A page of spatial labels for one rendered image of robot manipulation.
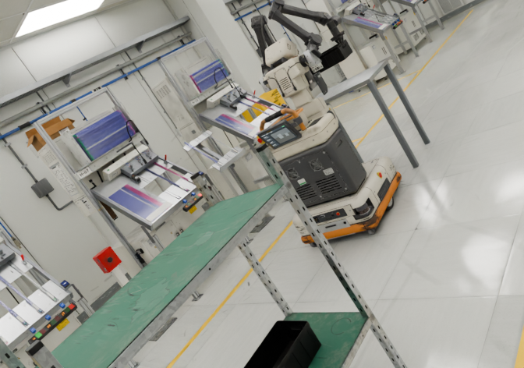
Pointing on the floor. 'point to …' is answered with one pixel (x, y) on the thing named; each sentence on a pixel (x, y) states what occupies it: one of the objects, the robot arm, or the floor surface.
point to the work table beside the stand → (378, 104)
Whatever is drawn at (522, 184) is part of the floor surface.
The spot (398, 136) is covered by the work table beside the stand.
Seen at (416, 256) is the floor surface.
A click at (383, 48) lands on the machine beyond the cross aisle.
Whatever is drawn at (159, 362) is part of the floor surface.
